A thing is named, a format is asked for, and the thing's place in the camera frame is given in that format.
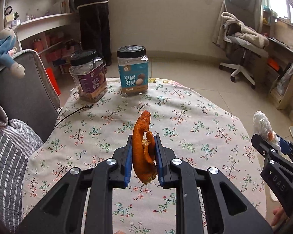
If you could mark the blue plush toy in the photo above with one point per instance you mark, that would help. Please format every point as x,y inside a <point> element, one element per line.
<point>7,49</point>

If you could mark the person in dark clothes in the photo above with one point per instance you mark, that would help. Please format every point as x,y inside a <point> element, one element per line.
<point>94,27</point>

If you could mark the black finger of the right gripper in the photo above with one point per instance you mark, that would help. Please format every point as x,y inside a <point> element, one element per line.
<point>264,148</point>

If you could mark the large orange peel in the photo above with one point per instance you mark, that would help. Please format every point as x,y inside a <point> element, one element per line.
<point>143,149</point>

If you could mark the white office chair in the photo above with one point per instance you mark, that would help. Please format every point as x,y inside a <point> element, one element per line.
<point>247,11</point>

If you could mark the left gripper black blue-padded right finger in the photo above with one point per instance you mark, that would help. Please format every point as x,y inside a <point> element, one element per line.
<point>206,201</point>

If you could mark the purple label nut jar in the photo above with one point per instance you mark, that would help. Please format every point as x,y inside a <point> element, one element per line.
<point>88,73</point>

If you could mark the person's right hand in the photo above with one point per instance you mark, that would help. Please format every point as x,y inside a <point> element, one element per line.
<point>279,215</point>

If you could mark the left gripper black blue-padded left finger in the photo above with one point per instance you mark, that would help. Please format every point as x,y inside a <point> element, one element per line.
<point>81,201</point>

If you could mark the white bookshelf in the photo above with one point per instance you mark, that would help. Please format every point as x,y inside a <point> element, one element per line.
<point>49,27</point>

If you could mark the floral tablecloth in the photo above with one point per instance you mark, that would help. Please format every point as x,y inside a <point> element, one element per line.
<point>198,131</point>

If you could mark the grey striped quilt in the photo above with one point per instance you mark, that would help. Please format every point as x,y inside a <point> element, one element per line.
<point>17,143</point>

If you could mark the white tissue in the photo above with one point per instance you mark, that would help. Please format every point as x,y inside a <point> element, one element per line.
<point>263,128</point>

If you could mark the grey sofa armrest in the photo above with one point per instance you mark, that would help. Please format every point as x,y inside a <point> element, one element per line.
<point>31,99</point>

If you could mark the beige blanket on chair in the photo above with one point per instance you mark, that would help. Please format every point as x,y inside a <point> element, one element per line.
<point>229,25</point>

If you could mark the wooden desk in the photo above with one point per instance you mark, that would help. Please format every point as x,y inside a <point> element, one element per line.
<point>279,67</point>

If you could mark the blue label nut jar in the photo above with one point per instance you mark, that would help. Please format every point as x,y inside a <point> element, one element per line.
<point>133,67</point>

